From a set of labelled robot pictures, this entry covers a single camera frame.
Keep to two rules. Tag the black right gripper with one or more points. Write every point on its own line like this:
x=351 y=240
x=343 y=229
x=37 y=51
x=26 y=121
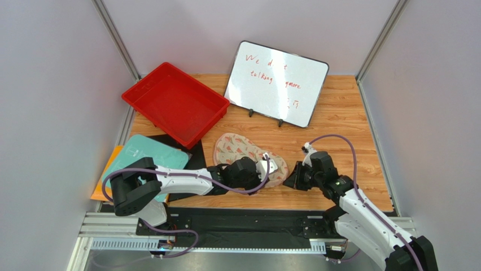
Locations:
x=297 y=178

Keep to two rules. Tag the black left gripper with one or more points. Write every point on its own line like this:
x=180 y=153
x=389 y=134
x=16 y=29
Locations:
x=257 y=183

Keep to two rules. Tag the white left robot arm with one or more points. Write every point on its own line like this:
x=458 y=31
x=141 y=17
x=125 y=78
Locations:
x=133 y=190

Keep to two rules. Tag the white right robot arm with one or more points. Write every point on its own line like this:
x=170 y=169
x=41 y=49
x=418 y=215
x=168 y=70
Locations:
x=355 y=218

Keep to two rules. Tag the black board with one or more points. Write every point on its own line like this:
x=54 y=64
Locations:
x=196 y=153

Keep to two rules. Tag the red plastic tray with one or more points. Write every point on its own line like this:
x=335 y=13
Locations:
x=181 y=106

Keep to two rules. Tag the white dry-erase board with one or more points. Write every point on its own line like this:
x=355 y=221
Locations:
x=275 y=83

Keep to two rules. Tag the orange board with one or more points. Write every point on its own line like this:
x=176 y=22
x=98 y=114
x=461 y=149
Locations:
x=97 y=193

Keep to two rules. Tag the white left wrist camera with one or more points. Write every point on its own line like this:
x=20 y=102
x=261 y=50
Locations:
x=266 y=166

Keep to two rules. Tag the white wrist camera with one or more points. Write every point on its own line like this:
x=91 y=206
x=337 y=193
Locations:
x=266 y=166
x=308 y=150

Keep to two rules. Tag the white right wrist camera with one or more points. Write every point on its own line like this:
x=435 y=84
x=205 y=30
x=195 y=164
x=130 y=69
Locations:
x=308 y=150

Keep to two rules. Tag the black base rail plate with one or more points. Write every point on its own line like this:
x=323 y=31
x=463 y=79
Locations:
x=249 y=228

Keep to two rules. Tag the aluminium frame rail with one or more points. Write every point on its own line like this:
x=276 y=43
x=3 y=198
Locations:
x=107 y=241

